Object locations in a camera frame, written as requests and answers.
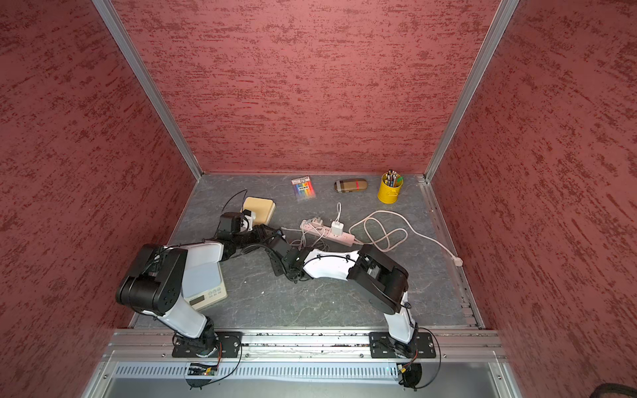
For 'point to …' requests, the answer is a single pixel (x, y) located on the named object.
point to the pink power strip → (325, 231)
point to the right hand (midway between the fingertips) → (281, 263)
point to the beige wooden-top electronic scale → (264, 209)
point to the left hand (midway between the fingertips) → (274, 237)
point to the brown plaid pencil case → (343, 186)
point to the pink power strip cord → (457, 261)
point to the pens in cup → (392, 179)
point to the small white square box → (337, 228)
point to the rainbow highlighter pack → (303, 187)
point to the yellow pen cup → (390, 187)
